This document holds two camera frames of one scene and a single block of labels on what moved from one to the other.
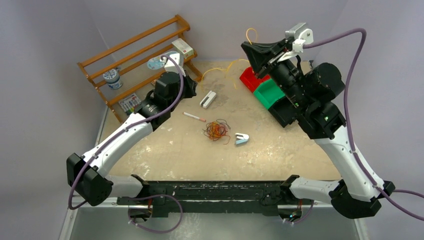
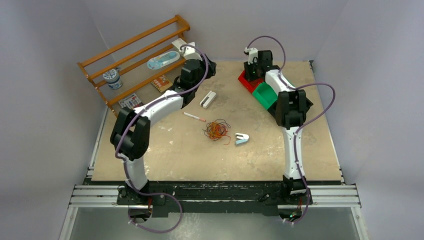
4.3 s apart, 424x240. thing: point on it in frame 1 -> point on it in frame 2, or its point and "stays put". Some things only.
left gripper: [191, 85] -> [210, 72]
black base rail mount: [168, 199] stays put
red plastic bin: [250, 80] stays put
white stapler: [207, 100] stays put
